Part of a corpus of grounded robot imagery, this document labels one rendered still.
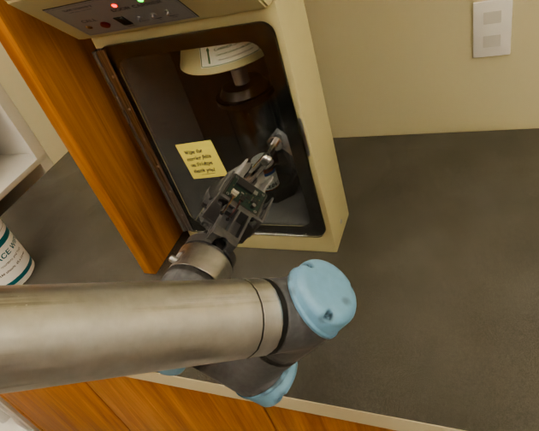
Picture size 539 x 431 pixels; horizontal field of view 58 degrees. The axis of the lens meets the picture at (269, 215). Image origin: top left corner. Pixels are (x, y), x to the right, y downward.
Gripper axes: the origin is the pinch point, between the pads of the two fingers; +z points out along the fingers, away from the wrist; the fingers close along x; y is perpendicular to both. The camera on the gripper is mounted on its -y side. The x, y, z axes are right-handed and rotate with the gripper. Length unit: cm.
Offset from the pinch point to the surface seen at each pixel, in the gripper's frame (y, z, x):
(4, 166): -103, 40, 64
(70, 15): 8.1, -2.8, 33.2
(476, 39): 23, 47, -24
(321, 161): 4.8, 7.5, -8.6
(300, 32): 19.1, 11.5, 6.5
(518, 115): 16, 47, -43
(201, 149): -5.1, 3.5, 9.1
